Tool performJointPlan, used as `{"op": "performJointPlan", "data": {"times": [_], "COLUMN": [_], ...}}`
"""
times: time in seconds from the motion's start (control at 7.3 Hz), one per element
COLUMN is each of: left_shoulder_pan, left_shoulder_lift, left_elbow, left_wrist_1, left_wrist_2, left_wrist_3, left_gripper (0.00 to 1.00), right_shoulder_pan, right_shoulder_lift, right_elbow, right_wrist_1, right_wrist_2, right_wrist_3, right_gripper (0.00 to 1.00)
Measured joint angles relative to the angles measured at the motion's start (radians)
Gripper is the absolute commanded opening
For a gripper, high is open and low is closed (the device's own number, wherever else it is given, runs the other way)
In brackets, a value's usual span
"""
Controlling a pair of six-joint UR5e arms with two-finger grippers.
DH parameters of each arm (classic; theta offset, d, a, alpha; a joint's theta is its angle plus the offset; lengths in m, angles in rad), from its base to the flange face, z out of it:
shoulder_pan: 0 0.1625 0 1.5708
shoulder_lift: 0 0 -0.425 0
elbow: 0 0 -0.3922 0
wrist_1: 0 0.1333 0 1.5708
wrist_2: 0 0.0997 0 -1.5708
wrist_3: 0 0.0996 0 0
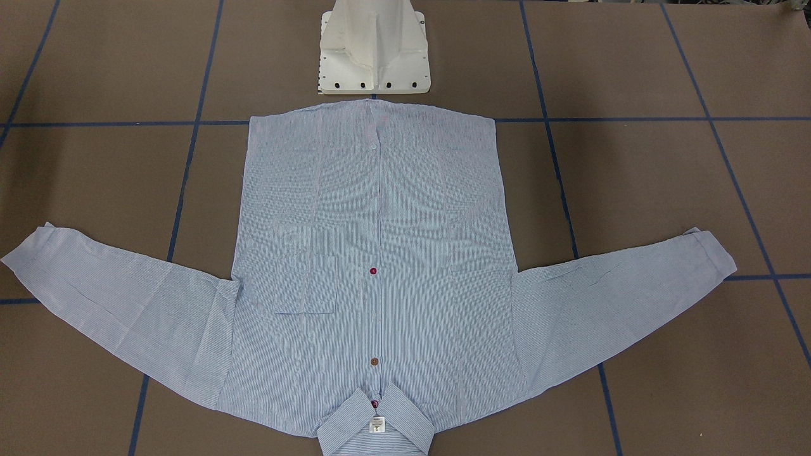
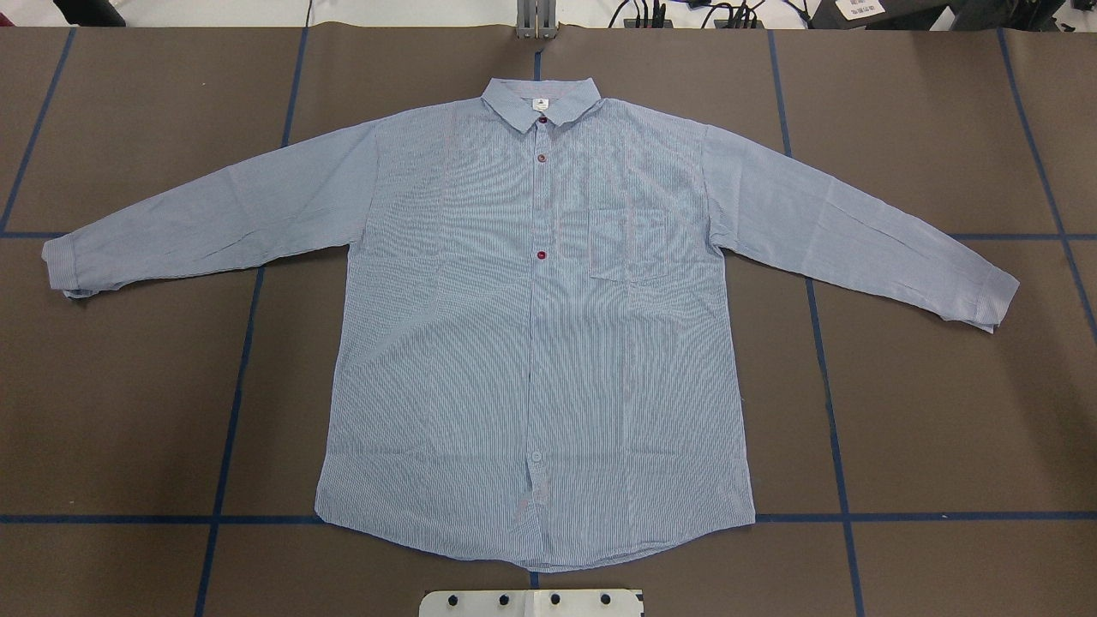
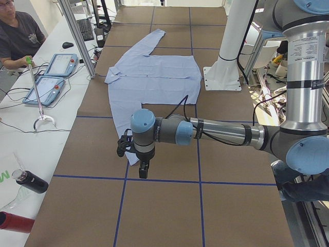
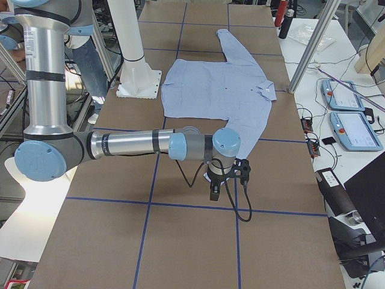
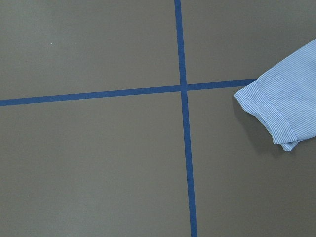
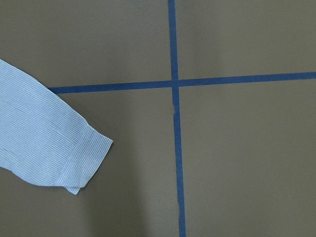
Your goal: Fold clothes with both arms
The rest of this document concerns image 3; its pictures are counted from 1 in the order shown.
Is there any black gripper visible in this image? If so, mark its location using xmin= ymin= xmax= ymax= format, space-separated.
xmin=134 ymin=144 xmax=155 ymax=179

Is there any light blue striped shirt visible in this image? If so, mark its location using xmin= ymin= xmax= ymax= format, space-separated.
xmin=104 ymin=28 xmax=202 ymax=166

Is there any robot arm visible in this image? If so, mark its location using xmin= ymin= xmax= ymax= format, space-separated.
xmin=129 ymin=1 xmax=328 ymax=179

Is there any black water bottle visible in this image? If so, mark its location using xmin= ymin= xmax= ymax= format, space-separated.
xmin=12 ymin=169 xmax=48 ymax=193

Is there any lower blue teach pendant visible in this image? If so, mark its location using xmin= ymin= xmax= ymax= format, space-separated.
xmin=22 ymin=76 xmax=65 ymax=106

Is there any blue teach pendant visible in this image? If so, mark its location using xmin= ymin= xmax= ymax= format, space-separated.
xmin=22 ymin=76 xmax=65 ymax=106
xmin=44 ymin=54 xmax=79 ymax=78

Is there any upper blue teach pendant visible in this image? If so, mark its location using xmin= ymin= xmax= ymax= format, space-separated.
xmin=44 ymin=54 xmax=79 ymax=78

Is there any black computer mouse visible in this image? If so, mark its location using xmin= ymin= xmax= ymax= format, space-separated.
xmin=62 ymin=42 xmax=74 ymax=49

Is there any red cylinder bottle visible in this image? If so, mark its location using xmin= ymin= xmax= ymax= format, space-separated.
xmin=1 ymin=211 xmax=34 ymax=233

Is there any black computer keyboard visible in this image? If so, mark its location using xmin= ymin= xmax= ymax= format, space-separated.
xmin=76 ymin=19 xmax=94 ymax=41

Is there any person leg in jeans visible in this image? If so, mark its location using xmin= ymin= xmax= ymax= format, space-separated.
xmin=271 ymin=160 xmax=329 ymax=203

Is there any metal reacher grabber stick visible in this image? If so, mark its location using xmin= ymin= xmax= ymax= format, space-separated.
xmin=26 ymin=56 xmax=56 ymax=132

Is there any seated person dark t-shirt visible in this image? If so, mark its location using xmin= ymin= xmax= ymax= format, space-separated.
xmin=1 ymin=1 xmax=46 ymax=70

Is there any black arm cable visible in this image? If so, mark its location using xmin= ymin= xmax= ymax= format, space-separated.
xmin=164 ymin=94 xmax=251 ymax=146

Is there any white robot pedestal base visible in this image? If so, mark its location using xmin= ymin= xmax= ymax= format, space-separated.
xmin=204 ymin=0 xmax=258 ymax=91

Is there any aluminium frame post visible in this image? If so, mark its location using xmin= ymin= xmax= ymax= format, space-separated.
xmin=58 ymin=0 xmax=96 ymax=79

